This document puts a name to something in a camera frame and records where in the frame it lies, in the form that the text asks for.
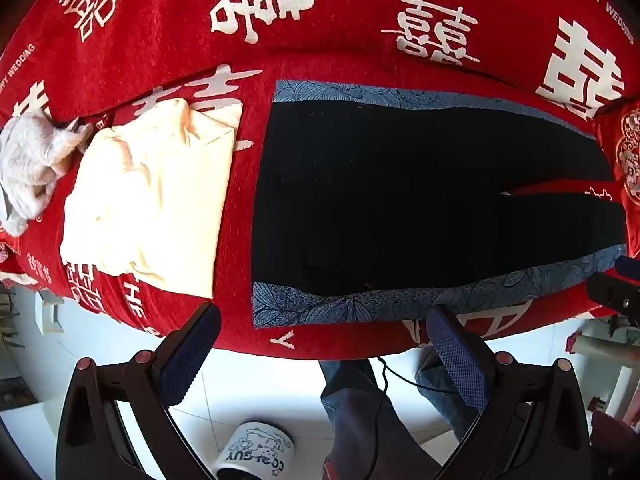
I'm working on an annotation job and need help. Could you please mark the white box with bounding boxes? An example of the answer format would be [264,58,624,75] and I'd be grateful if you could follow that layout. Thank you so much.
[35,291,66,336]

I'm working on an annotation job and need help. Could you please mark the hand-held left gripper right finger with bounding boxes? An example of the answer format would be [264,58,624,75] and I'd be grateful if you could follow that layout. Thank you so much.
[425,305,593,480]

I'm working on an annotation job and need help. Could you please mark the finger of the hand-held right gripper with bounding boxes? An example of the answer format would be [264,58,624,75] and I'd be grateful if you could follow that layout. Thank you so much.
[586,255,640,321]

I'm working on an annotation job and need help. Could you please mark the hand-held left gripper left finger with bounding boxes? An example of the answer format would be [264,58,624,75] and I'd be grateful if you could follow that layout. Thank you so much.
[55,302,223,480]

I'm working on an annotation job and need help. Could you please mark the person's maroon top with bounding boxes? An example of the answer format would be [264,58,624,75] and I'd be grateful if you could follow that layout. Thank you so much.
[591,410,640,480]

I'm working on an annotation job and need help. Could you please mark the white plastic stool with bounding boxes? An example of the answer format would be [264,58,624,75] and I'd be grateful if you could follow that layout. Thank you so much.
[565,330,640,421]

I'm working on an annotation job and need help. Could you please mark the person's left leg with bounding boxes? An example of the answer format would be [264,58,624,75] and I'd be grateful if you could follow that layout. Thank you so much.
[320,357,443,480]

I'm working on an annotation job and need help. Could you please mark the person's right leg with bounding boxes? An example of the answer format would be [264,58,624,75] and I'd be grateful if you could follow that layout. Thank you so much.
[414,345,481,433]

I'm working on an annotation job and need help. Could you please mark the black cable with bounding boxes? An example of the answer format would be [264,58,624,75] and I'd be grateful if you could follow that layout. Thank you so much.
[370,357,458,480]

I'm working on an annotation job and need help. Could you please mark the white cartoon print cup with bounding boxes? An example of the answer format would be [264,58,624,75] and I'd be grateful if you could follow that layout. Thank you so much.
[212,420,296,480]

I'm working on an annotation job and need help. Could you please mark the white fluffy cloth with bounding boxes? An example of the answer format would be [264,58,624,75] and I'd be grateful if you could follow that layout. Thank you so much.
[0,110,96,238]

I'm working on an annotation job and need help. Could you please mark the person's leg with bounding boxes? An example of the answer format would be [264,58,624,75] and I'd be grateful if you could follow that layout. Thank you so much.
[320,357,443,480]
[414,345,481,433]

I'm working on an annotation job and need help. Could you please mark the black pants with blue trim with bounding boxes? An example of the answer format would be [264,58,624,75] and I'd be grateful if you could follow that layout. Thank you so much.
[250,79,628,328]

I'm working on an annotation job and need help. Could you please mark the cream folded garment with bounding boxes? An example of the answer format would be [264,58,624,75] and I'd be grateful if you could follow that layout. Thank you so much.
[60,97,246,298]

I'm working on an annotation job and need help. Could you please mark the red printed blanket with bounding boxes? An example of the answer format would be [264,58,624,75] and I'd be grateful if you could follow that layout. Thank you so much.
[0,0,640,361]

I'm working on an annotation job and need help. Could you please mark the red embroidered pillow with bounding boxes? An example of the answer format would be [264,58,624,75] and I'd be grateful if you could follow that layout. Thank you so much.
[592,100,640,256]

